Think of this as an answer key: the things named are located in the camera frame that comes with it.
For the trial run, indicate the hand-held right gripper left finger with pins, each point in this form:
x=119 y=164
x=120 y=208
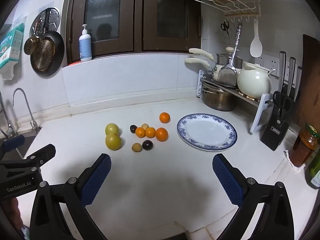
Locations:
x=96 y=180

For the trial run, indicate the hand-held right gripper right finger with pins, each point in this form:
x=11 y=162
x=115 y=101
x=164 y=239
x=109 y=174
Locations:
x=228 y=182

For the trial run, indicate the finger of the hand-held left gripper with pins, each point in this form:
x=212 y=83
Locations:
x=43 y=152
x=14 y=142

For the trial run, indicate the yellow-green pear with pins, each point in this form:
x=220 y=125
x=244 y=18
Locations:
x=113 y=141
x=111 y=129

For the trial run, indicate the small yellow plum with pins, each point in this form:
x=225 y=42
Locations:
x=145 y=126
x=136 y=147

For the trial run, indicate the blue patterned white plate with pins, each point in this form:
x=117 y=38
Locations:
x=207 y=132

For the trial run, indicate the dark purple plum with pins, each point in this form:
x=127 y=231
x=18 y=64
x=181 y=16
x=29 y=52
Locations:
x=133 y=128
x=147 y=144

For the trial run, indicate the orange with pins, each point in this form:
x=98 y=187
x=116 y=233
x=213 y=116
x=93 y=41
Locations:
x=161 y=134
x=140 y=132
x=150 y=132
x=164 y=117

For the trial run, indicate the person's left hand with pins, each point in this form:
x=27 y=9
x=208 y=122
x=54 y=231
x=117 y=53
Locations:
x=10 y=215

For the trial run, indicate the steel sink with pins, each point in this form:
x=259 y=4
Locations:
x=28 y=143

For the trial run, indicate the curved steel faucet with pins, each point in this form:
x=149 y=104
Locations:
x=32 y=123

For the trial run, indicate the black knife block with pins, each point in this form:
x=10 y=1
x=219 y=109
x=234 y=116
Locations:
x=275 y=135

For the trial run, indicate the steel corner shelf rack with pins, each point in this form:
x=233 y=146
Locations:
x=262 y=115

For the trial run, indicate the chili sauce glass jar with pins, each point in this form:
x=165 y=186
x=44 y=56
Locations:
x=303 y=150

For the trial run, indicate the large steel stockpot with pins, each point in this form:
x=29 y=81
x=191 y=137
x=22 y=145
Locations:
x=217 y=100

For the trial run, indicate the green oil bottle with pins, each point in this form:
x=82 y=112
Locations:
x=313 y=175

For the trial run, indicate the wooden bead trivet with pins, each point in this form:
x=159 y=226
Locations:
x=250 y=97

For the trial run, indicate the black frying pan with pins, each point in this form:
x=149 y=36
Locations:
x=47 y=55

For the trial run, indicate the black kitchen scissors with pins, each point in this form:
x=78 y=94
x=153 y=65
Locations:
x=282 y=102

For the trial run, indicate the teal white cardboard box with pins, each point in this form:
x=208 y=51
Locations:
x=12 y=45

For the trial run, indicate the small brass saucepan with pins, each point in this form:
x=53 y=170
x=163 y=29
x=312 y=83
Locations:
x=32 y=45

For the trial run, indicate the cream ceramic pot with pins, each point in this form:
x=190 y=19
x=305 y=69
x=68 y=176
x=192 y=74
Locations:
x=253 y=82

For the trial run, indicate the metal scoop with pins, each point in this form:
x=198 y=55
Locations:
x=228 y=76

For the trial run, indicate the blue white soap dispenser bottle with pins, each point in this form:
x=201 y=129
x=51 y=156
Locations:
x=85 y=47

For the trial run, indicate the small steel pot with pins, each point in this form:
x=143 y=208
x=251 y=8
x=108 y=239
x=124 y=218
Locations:
x=222 y=60

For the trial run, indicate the dark brown window sash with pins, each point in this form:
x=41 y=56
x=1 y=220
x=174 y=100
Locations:
x=75 y=30
x=150 y=17

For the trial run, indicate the dark brown wooden board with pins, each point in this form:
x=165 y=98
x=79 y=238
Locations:
x=310 y=80

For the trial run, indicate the round metal steamer rack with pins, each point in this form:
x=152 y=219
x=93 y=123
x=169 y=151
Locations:
x=53 y=17

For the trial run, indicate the white rice paddle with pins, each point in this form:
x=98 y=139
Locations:
x=256 y=46

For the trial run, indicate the white wall holder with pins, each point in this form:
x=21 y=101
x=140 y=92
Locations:
x=7 y=73

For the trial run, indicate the white wall socket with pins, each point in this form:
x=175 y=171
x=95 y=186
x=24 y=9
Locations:
x=266 y=61

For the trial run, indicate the black wall scissors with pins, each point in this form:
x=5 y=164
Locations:
x=225 y=27

